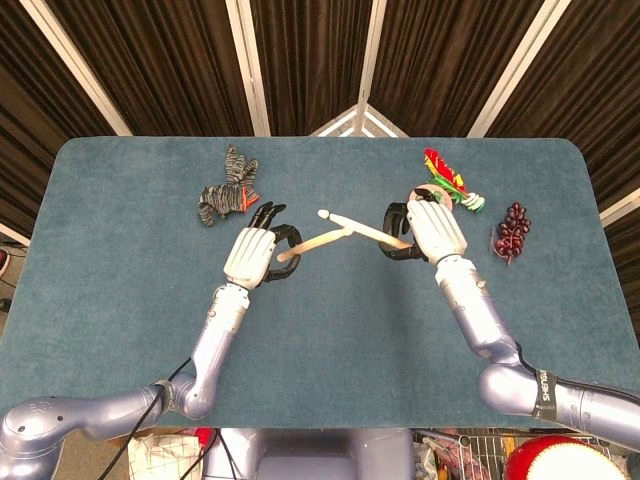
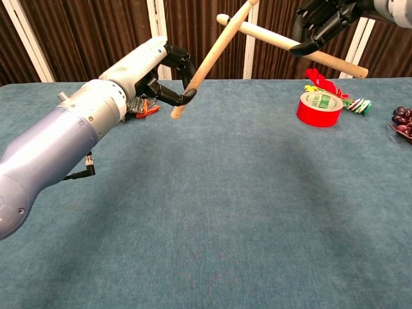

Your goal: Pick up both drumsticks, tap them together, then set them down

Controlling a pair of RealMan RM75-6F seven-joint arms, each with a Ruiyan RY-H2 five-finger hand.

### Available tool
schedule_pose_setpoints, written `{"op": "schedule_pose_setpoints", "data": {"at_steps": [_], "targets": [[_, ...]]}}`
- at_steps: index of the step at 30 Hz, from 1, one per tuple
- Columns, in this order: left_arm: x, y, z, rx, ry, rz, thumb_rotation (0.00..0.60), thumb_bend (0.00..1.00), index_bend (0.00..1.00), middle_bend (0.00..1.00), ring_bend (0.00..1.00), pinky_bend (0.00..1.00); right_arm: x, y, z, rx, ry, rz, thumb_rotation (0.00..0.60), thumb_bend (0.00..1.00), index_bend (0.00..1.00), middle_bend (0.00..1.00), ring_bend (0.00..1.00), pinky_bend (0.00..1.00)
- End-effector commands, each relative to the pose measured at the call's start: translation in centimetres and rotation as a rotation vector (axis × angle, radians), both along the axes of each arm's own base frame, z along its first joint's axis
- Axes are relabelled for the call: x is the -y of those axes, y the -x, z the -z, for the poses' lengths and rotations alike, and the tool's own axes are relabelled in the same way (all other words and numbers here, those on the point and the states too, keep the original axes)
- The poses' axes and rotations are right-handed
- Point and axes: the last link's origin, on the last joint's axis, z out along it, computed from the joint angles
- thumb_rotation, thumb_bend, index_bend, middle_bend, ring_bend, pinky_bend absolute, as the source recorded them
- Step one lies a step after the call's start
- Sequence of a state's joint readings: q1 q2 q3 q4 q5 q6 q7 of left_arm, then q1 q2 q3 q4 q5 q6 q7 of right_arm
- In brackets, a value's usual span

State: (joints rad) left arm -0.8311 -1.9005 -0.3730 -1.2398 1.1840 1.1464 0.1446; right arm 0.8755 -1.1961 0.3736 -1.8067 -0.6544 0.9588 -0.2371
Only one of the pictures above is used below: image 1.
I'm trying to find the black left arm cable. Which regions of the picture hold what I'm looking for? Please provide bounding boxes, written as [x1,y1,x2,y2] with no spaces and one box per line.
[101,356,195,480]

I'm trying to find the metal wire basket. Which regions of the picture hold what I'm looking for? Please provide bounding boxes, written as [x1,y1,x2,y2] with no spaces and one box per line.
[412,428,546,480]

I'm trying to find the white grid pattern bag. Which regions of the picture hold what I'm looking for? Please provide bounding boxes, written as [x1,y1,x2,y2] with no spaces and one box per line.
[127,433,204,480]

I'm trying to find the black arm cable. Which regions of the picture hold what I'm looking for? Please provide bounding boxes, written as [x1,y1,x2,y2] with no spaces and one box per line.
[101,356,195,480]
[516,343,640,399]

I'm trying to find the black torso cable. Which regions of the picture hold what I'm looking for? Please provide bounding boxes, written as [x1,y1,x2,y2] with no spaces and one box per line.
[214,428,240,480]

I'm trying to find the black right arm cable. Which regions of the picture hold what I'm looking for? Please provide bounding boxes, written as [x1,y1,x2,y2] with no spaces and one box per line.
[516,343,640,399]

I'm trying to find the pale wooden drumstick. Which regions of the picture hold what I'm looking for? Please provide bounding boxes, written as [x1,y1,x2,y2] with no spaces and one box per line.
[316,208,415,250]
[276,225,354,264]

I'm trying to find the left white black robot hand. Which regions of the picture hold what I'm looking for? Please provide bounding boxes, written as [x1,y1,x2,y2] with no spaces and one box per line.
[222,202,304,291]

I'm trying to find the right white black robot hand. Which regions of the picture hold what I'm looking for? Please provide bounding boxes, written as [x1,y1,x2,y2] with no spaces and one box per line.
[382,192,469,265]

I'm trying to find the blue felt table cover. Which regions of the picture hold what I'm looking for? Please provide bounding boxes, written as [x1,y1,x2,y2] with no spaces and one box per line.
[0,136,640,430]

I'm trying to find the red feather shuttlecock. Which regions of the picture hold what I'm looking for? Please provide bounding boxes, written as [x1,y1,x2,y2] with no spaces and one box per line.
[423,147,487,215]

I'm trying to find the grey striped knit glove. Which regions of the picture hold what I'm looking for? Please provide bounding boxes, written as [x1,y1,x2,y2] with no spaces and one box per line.
[197,144,261,229]

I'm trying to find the red and white ball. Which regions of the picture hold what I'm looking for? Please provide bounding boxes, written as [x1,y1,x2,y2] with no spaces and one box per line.
[503,434,621,480]

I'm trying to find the lavender robot torso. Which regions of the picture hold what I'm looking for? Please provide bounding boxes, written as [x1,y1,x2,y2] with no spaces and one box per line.
[202,427,417,480]

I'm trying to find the brown curtain screen panel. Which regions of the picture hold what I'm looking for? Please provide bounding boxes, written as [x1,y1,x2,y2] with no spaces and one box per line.
[489,0,640,216]
[0,0,126,241]
[252,0,374,137]
[47,0,256,137]
[372,0,546,139]

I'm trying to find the purple plastic grape bunch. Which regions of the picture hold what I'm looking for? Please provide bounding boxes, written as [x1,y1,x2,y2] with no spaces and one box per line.
[489,201,533,266]

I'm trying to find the red tape roll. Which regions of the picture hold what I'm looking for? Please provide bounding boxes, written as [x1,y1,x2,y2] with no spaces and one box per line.
[407,183,455,211]

